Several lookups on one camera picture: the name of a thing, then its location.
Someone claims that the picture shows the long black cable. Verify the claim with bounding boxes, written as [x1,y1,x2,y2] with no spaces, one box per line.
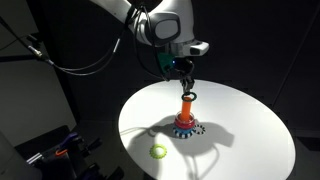
[28,6,134,77]

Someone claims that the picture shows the blue handled spring clamp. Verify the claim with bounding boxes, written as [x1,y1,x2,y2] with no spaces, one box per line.
[54,132,82,156]

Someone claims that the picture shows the orange peg ring holder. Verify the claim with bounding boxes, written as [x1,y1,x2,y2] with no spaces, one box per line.
[179,96,194,122]

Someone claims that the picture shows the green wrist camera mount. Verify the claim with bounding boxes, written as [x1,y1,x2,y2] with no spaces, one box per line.
[156,51,177,74]

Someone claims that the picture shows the lime green bumpy ring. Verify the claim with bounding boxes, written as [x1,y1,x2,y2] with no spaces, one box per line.
[149,143,168,160]

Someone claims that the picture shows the blue ring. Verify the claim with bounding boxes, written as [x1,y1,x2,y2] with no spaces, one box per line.
[172,125,196,134]

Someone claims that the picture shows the clear plastic ring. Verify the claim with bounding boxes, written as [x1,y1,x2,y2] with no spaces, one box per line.
[175,111,196,124]

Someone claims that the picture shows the dark green ring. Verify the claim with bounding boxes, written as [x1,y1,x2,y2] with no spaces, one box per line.
[180,91,198,102]

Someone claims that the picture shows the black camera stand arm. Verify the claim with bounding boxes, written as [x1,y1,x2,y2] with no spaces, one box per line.
[0,31,46,64]

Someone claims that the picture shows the striped base ring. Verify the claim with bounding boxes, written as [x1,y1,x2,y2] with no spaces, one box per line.
[172,128,196,140]

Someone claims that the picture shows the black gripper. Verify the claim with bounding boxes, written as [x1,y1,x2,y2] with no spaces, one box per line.
[170,57,196,94]

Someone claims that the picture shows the red ring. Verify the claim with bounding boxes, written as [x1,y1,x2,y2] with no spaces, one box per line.
[173,118,196,131]

